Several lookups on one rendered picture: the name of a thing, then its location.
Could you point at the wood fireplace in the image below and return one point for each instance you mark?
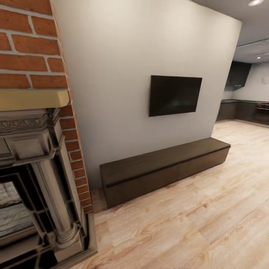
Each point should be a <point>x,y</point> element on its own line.
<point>42,223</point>

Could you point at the wall mounted tv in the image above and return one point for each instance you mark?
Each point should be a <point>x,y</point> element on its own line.
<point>170,95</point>

